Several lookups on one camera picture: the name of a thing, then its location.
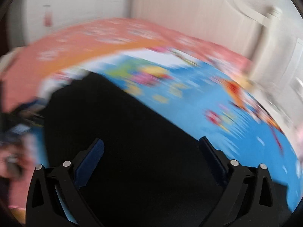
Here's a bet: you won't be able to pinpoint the black pants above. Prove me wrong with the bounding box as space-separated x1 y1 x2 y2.
44 72 292 227

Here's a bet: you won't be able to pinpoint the cartoon blue bed sheet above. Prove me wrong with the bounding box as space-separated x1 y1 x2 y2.
38 49 302 210

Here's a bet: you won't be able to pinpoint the pink floral bedspread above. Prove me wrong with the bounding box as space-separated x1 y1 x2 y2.
1 18 250 212

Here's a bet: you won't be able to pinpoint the white wooden headboard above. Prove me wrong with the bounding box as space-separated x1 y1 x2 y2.
130 0 283 62

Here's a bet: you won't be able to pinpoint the white wardrobe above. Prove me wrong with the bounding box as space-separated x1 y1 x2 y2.
5 0 130 48

